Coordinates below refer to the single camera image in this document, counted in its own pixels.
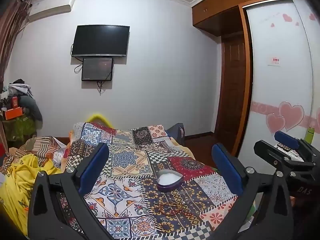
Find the black wall television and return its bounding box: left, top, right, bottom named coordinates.
left=71, top=25, right=130, bottom=57

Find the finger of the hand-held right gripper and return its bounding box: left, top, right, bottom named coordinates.
left=253, top=140, right=316, bottom=172
left=274, top=130, right=316, bottom=155

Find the small black wall monitor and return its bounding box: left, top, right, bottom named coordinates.
left=81, top=57, right=114, bottom=82

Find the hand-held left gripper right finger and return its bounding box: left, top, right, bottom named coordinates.
left=212, top=143, right=296, bottom=240

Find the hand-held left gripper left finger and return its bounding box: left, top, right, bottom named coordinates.
left=27, top=142, right=118, bottom=240

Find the yellow plush pillow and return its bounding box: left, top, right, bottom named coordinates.
left=86, top=114, right=116, bottom=128

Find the yellow cloth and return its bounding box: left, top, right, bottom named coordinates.
left=0, top=154, right=63, bottom=236

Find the heart-shaped purple tin box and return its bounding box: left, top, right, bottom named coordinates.
left=157, top=169, right=184, bottom=193

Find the green bottle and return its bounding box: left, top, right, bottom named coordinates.
left=304, top=124, right=316, bottom=144

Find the black cable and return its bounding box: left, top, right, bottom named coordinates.
left=73, top=57, right=83, bottom=74
left=97, top=80, right=107, bottom=96

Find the striped blanket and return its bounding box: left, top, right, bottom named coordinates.
left=9, top=135, right=68, bottom=168

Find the white sliding wardrobe door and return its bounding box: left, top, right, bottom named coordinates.
left=237, top=0, right=320, bottom=170

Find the beige fleece blanket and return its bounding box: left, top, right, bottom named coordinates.
left=172, top=140, right=196, bottom=159

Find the red string bracelet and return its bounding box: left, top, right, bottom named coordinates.
left=164, top=201, right=187, bottom=217

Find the wooden wardrobe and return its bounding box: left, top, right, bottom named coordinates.
left=191, top=0, right=320, bottom=170

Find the orange box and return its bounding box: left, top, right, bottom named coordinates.
left=4, top=107, right=24, bottom=120

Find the patchwork printed blanket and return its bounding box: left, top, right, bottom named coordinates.
left=56, top=121, right=238, bottom=240

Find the pile of clothes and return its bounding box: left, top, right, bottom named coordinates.
left=0, top=79, right=43, bottom=141

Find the striped brown curtain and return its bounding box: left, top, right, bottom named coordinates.
left=0, top=0, right=32, bottom=100

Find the white air conditioner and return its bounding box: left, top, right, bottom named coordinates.
left=28, top=0, right=76, bottom=22

